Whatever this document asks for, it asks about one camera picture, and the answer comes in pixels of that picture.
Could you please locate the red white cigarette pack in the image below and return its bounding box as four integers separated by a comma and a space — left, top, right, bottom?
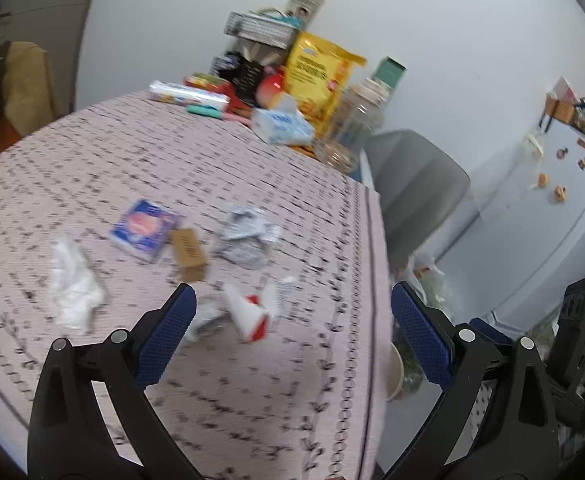
222, 283, 280, 344

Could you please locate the white tissue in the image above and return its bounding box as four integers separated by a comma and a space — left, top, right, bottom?
47, 236, 108, 335

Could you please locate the beige round trash bin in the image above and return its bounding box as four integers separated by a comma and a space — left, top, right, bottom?
386, 344, 405, 402

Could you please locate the white plastic grocery bag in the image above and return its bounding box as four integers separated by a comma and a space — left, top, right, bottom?
402, 252, 447, 308

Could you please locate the small brown cardboard box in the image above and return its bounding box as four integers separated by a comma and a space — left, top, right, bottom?
170, 229, 209, 283

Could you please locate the white fridge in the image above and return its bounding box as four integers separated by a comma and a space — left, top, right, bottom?
439, 122, 585, 335

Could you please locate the blue snack packet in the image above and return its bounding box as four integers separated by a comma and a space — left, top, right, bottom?
110, 200, 180, 263

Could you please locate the crumpled silver foil wrapper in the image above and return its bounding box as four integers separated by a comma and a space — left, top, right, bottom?
213, 205, 282, 270

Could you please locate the pink patterned tablecloth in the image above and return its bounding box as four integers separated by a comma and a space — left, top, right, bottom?
0, 90, 399, 480

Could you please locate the grey upholstered chair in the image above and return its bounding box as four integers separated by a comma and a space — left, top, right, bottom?
365, 129, 471, 270

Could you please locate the clear plastic jar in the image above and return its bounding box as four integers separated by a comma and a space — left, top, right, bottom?
313, 78, 390, 174

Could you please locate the teal marker pen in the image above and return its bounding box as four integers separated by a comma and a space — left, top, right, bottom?
186, 105, 225, 120

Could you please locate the white wrap roll box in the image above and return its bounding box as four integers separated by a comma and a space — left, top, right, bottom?
148, 80, 230, 112

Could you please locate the blue tissue pack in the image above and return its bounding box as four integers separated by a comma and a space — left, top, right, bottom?
251, 93, 315, 146

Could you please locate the tall green box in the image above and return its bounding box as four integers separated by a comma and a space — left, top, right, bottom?
373, 56, 407, 91

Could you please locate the brown chair with clothes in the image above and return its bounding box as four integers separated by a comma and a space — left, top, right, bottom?
0, 41, 65, 154

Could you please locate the yellow snack bag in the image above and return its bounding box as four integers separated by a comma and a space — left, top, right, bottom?
284, 32, 367, 136

